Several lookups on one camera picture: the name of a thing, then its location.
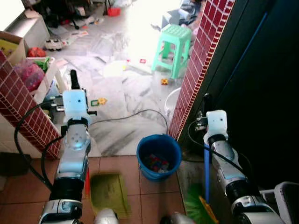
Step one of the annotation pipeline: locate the green broom blue handle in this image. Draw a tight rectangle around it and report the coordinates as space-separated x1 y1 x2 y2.
183 143 219 224

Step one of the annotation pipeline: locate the yellow-green dustpan red handle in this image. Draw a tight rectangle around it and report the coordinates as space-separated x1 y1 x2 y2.
84 168 133 219

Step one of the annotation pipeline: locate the white plastic bucket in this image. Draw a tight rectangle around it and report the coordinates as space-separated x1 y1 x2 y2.
164 87 182 123

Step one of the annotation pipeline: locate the red mesh bag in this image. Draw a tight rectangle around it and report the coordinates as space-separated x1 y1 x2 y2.
15 62 46 92

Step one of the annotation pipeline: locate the red round bundle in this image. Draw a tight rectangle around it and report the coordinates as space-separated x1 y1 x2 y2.
27 46 47 58

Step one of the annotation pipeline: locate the colourful toy block heap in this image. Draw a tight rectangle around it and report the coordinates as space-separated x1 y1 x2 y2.
144 153 171 172

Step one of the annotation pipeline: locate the blue plastic bucket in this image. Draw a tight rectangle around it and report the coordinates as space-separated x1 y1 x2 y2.
136 134 183 182

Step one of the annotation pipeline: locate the grey metal cabinet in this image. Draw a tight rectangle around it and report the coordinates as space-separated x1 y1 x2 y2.
4 10 50 48

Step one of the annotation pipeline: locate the brown cardboard box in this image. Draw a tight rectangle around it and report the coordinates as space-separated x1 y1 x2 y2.
0 30 27 66

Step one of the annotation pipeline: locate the green plastic stool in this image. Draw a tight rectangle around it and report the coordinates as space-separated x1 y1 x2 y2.
151 24 192 80

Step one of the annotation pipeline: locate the red plastic basin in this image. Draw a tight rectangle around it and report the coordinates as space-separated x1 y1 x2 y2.
107 7 121 17

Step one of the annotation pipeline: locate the silver right robot leg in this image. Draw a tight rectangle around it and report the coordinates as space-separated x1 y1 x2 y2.
160 212 184 224

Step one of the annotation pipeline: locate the silver robot leg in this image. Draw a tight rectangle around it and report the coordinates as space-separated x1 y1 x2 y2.
160 212 184 224
93 208 120 224

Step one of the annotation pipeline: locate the silver left robot leg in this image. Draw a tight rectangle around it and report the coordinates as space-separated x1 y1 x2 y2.
93 208 120 224

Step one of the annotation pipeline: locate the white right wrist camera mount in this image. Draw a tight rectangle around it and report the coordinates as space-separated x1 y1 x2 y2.
204 110 229 143

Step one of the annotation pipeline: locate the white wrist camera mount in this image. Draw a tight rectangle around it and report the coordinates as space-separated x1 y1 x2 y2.
62 90 90 123
204 110 229 143

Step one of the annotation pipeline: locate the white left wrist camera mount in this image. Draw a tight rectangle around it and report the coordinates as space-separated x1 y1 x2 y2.
62 90 90 123

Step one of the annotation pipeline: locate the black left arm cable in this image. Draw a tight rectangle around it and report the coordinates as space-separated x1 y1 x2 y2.
13 99 64 193

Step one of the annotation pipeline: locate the thin black floor cable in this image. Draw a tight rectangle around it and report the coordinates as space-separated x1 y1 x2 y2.
89 109 169 136

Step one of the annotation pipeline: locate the grey chair with frame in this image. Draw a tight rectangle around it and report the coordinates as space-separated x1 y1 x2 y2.
258 181 299 224

